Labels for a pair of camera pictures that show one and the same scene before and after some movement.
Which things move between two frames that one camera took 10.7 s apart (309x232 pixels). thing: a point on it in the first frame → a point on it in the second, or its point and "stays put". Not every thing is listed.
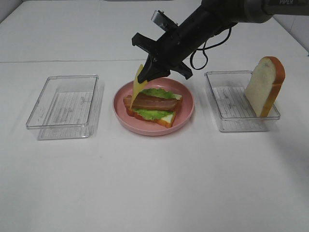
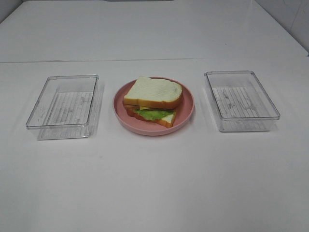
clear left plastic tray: [65, 108] stays put
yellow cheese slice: [137, 87] → [142, 108]
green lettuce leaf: [152, 114] stays put
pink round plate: [184, 112] stays put
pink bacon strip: [127, 101] → [130, 108]
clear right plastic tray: [232, 111] stays put
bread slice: [265, 84] → [154, 93]
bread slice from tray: [167, 121] stays put
